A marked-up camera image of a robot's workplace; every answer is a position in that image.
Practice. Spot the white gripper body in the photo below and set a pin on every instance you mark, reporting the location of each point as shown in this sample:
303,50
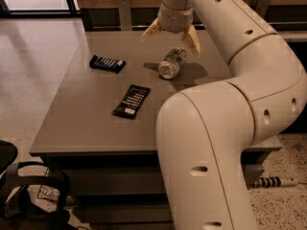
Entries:
174,20

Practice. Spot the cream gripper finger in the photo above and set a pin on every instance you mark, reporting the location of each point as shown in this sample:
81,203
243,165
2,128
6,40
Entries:
191,40
154,29

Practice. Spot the green 7up soda can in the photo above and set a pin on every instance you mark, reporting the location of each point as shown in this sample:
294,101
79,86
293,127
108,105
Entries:
170,66

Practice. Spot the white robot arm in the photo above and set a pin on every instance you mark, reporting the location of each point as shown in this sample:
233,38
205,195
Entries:
202,131

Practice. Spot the blue snack bar wrapper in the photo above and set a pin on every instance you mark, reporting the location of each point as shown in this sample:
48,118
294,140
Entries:
107,64

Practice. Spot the black snack bar wrapper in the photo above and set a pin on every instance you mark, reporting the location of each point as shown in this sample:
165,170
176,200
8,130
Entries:
131,102

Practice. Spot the grey drawer cabinet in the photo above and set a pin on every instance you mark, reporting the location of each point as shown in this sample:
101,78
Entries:
80,131

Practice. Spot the upper grey drawer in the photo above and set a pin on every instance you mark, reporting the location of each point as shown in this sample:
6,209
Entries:
115,181

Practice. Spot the grey drawer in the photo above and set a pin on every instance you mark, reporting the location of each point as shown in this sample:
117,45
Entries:
112,214
115,181

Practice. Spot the black and white power strip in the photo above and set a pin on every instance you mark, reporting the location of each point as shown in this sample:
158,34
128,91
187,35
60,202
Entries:
275,181

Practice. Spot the lower grey drawer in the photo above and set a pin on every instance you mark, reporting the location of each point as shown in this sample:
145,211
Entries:
112,214

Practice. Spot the black office chair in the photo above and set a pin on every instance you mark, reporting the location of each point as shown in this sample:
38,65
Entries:
17,212

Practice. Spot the left metal bracket post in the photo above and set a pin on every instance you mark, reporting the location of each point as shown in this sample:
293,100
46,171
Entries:
124,15

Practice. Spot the metal bracket post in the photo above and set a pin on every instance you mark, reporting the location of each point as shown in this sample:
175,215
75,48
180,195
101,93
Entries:
124,15
262,6

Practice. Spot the horizontal metal rail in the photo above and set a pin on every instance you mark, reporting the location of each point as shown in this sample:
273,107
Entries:
279,26

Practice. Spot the right metal bracket post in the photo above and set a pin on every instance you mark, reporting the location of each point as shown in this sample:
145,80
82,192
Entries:
262,6

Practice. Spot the wire mesh basket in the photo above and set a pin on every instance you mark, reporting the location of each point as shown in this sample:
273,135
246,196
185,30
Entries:
49,193

